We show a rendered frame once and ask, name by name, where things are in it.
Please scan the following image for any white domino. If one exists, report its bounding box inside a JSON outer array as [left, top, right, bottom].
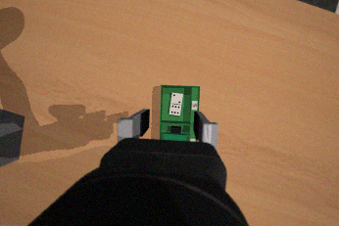
[[169, 93, 183, 115]]

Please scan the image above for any green rectangular block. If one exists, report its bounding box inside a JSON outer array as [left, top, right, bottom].
[[164, 132, 187, 141]]

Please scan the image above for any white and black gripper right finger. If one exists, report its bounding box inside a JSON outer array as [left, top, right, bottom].
[[193, 112, 218, 150]]

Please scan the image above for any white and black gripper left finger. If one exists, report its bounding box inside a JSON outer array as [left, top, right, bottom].
[[118, 109, 150, 142]]

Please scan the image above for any green three-compartment bin rack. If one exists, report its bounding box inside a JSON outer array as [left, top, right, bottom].
[[159, 85, 200, 142]]

